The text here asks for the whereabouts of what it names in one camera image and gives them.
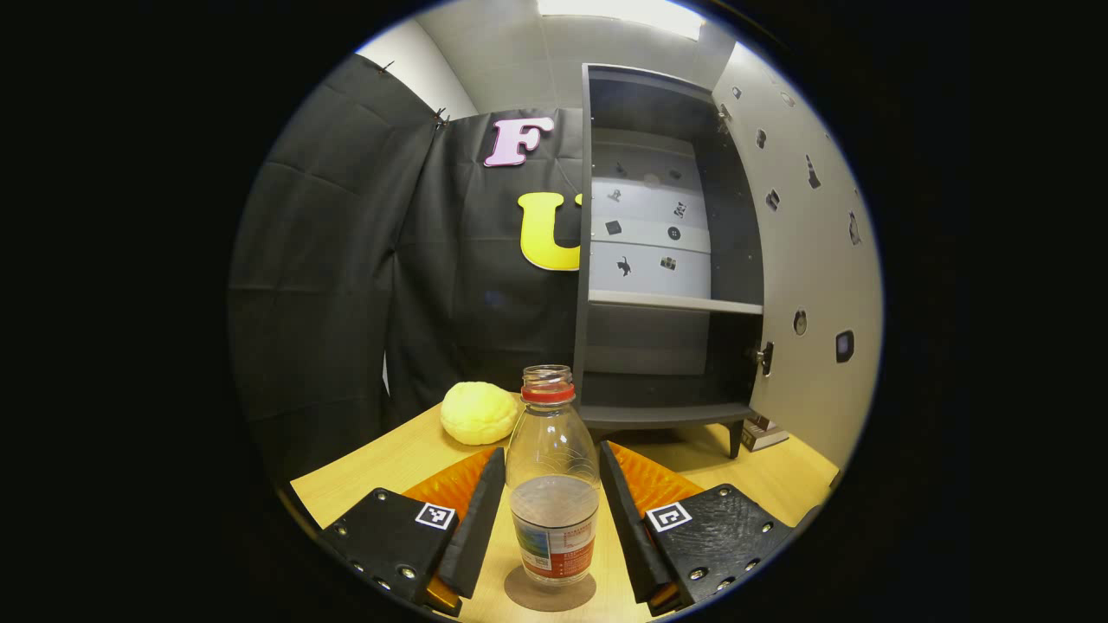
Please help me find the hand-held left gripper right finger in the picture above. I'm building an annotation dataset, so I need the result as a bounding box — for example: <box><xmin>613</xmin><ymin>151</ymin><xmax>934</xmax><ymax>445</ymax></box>
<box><xmin>597</xmin><ymin>440</ymin><xmax>796</xmax><ymax>617</ymax></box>

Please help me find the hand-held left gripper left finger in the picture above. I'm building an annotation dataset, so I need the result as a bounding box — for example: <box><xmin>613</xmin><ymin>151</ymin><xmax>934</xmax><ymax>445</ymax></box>
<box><xmin>316</xmin><ymin>446</ymin><xmax>507</xmax><ymax>617</ymax></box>

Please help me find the brown round coaster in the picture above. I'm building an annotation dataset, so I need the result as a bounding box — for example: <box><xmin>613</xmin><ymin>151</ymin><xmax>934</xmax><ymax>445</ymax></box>
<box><xmin>504</xmin><ymin>562</ymin><xmax>598</xmax><ymax>613</ymax></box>

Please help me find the clear plastic bottle red label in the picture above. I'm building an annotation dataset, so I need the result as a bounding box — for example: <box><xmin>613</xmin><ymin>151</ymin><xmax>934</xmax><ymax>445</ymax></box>
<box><xmin>505</xmin><ymin>364</ymin><xmax>602</xmax><ymax>588</ymax></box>

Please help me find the dark grey cabinet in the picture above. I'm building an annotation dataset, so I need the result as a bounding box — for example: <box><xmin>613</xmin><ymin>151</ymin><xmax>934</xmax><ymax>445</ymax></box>
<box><xmin>571</xmin><ymin>62</ymin><xmax>767</xmax><ymax>459</ymax></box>

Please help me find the yellow round bun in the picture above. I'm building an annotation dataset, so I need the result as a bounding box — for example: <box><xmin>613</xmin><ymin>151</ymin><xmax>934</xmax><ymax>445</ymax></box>
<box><xmin>440</xmin><ymin>382</ymin><xmax>520</xmax><ymax>446</ymax></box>

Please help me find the black backdrop cloth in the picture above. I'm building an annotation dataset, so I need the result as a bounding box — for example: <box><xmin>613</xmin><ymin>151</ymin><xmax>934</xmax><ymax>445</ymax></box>
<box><xmin>227</xmin><ymin>54</ymin><xmax>589</xmax><ymax>485</ymax></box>

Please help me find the large ceiling light panel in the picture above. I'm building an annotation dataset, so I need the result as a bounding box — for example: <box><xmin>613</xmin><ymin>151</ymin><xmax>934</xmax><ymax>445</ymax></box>
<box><xmin>537</xmin><ymin>0</ymin><xmax>706</xmax><ymax>42</ymax></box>

